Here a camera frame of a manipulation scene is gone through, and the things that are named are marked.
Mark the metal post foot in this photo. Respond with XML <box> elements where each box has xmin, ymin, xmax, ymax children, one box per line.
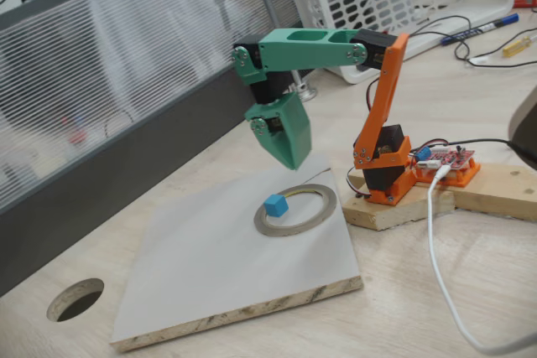
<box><xmin>291</xmin><ymin>70</ymin><xmax>320</xmax><ymax>102</ymax></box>

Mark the grey partition with ribbed glass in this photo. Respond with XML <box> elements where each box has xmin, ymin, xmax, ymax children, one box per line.
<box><xmin>0</xmin><ymin>0</ymin><xmax>314</xmax><ymax>298</ymax></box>

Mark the grey ring of tape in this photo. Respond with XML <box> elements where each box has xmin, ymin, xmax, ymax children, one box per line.
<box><xmin>253</xmin><ymin>184</ymin><xmax>338</xmax><ymax>237</ymax></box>

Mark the red circuit board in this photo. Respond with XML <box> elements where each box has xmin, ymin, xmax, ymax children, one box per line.
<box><xmin>413</xmin><ymin>146</ymin><xmax>477</xmax><ymax>170</ymax></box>

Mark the thick black cable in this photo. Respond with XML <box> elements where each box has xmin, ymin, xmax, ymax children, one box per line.
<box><xmin>451</xmin><ymin>137</ymin><xmax>537</xmax><ymax>170</ymax></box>

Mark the grey cardboard sheet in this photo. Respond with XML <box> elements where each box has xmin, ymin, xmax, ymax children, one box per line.
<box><xmin>109</xmin><ymin>154</ymin><xmax>364</xmax><ymax>353</ymax></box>

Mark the thin black cable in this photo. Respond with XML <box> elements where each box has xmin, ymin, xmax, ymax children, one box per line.
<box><xmin>409</xmin><ymin>15</ymin><xmax>537</xmax><ymax>69</ymax></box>

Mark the white USB cable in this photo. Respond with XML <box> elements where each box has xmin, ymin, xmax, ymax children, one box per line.
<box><xmin>425</xmin><ymin>164</ymin><xmax>537</xmax><ymax>355</ymax></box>

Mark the blue marker pen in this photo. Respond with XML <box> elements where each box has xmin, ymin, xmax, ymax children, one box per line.
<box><xmin>440</xmin><ymin>13</ymin><xmax>520</xmax><ymax>45</ymax></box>

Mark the wooden block with screw holes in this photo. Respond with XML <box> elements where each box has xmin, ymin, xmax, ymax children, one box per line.
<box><xmin>341</xmin><ymin>173</ymin><xmax>456</xmax><ymax>232</ymax></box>

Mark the blue cube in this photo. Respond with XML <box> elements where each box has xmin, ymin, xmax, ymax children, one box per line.
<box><xmin>263</xmin><ymin>193</ymin><xmax>291</xmax><ymax>220</ymax></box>

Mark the beige rounded device housing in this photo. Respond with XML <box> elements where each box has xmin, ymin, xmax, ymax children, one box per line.
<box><xmin>508</xmin><ymin>85</ymin><xmax>537</xmax><ymax>156</ymax></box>

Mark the thick pale wooden plank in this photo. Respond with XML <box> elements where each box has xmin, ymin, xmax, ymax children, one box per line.
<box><xmin>452</xmin><ymin>163</ymin><xmax>537</xmax><ymax>223</ymax></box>

